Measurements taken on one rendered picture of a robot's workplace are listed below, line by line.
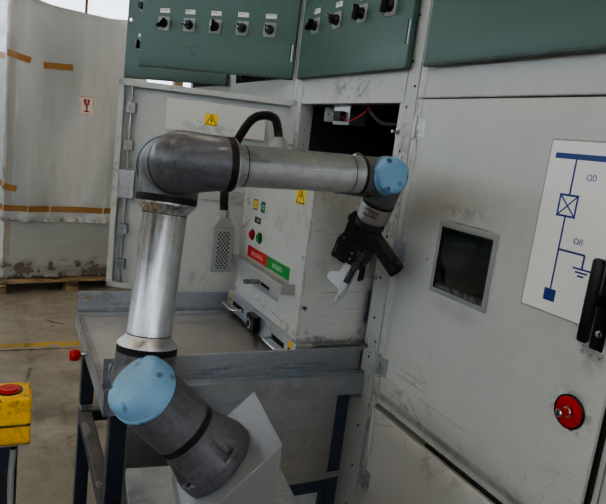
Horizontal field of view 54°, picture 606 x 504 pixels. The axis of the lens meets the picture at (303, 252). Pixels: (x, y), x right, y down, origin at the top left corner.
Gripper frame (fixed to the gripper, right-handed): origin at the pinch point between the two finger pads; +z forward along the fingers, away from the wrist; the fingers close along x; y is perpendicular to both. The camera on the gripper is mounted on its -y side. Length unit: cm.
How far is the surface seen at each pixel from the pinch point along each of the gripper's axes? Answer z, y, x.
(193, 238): 34, 70, -39
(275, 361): 22.2, 8.3, 10.7
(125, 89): -6, 110, -36
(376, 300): 3.9, -5.2, -10.5
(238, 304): 36, 37, -20
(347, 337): 18.1, -2.3, -9.6
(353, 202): -16.6, 11.6, -13.7
